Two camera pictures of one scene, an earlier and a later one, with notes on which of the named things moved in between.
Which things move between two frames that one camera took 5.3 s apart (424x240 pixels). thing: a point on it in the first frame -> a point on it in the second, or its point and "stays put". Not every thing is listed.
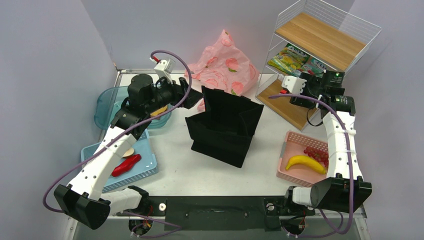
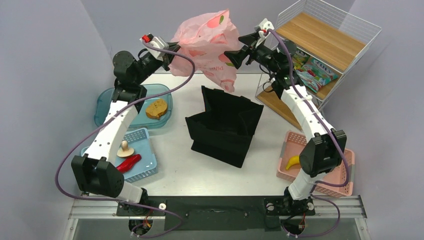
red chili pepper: [126, 164] stays put
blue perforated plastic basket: [146, 167] stays put
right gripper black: [310, 82] -> [236, 57]
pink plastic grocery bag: [223, 66] -> [205, 37]
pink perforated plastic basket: [294, 145] stays put
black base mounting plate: [221, 213] stays put
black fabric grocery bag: [222, 133] stays put
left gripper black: [174, 88] -> [167, 59]
